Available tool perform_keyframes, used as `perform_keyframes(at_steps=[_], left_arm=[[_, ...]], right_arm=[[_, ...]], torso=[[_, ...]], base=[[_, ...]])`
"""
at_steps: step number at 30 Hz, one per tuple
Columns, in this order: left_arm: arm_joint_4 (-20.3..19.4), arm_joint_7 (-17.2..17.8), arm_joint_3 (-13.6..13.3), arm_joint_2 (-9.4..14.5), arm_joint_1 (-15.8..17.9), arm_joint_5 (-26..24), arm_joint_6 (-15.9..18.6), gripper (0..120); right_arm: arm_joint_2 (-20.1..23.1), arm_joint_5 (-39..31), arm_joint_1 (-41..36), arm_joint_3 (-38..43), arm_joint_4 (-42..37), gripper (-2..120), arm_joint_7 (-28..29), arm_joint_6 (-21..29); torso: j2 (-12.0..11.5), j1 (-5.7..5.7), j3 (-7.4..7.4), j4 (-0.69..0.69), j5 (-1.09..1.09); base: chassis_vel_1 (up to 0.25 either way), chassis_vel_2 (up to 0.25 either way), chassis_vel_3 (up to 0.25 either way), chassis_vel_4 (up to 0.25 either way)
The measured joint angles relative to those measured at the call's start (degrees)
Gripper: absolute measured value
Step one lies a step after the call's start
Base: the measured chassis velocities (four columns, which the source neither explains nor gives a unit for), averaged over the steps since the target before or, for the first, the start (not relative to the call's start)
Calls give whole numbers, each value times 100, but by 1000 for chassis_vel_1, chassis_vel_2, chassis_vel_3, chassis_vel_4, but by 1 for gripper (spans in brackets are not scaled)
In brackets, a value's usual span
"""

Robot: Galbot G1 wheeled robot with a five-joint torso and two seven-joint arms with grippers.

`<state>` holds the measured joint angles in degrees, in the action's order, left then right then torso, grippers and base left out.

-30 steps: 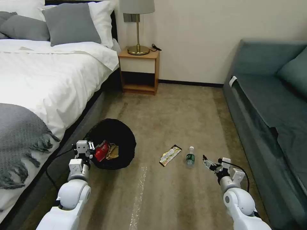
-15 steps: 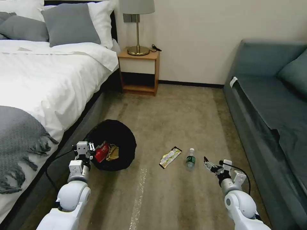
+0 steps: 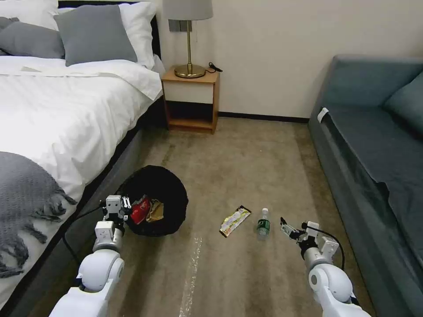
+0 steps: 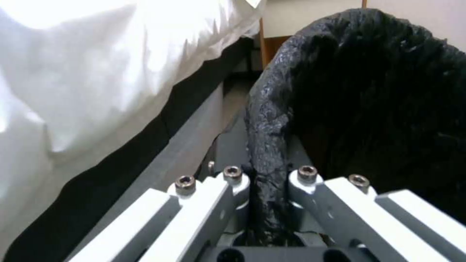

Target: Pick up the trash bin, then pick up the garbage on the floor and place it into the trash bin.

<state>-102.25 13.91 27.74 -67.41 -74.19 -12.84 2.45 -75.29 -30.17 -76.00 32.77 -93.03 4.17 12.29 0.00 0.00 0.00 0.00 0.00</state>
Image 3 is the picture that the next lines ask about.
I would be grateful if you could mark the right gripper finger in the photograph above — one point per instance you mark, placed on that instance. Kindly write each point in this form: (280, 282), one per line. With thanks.
(290, 226)
(292, 234)

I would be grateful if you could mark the white duvet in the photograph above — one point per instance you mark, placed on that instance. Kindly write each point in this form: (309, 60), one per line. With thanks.
(82, 109)

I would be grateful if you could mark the teal sofa cushion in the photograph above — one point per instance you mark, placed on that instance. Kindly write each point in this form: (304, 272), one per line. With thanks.
(408, 102)

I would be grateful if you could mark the teal sofa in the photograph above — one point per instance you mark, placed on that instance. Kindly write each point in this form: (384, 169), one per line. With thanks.
(370, 165)

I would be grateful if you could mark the clear bottle with green label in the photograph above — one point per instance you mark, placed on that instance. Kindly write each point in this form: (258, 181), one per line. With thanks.
(263, 226)

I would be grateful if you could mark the brass lamp with grey shade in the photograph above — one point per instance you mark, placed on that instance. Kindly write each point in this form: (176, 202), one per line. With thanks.
(189, 49)

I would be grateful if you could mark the wooden nightstand with white drawer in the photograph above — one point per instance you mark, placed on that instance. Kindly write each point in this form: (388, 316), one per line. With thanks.
(191, 92)

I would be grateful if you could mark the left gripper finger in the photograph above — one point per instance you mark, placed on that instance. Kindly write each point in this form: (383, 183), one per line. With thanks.
(104, 213)
(126, 201)

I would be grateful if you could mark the yellow green snack bar wrapper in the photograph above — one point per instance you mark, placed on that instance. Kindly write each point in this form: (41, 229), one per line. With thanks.
(234, 220)

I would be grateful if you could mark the small dark grey pillow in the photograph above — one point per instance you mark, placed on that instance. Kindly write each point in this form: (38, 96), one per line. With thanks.
(6, 22)

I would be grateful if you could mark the white sofa tag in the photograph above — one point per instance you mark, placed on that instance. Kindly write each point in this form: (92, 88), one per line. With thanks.
(323, 115)

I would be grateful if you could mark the black headboard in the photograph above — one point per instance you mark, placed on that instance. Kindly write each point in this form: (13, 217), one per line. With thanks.
(156, 36)

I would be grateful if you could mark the black baseboard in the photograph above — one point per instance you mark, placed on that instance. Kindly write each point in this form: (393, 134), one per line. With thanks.
(264, 117)

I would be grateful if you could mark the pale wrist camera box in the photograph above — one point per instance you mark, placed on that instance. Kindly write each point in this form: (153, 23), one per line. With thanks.
(311, 228)
(113, 204)

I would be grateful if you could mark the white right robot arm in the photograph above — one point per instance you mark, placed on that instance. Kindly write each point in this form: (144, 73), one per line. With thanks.
(330, 280)

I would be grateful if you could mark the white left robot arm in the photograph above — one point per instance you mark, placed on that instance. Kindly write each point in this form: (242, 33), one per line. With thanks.
(99, 267)

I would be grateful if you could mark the white pillow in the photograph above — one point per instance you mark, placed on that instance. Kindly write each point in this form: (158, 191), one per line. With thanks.
(140, 29)
(26, 10)

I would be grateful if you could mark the tan crumpled wrapper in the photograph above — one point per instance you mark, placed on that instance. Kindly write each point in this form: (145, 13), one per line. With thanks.
(155, 213)

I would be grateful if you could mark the black round trash bin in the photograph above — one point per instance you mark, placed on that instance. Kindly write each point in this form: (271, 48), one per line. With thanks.
(165, 185)

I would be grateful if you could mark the grey flat pillow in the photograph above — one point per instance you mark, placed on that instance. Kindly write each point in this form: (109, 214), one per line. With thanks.
(31, 41)

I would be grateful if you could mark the grey fringed throw blanket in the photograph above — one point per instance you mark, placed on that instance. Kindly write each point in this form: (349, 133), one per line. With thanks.
(23, 191)

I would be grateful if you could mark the large grey square pillow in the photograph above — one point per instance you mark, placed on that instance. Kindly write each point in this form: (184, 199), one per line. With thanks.
(94, 34)

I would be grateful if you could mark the red snack wrapper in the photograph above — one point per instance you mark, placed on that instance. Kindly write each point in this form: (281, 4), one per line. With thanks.
(138, 212)

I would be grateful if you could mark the grey upholstered bed frame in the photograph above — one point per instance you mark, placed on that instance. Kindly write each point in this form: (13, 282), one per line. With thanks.
(132, 152)

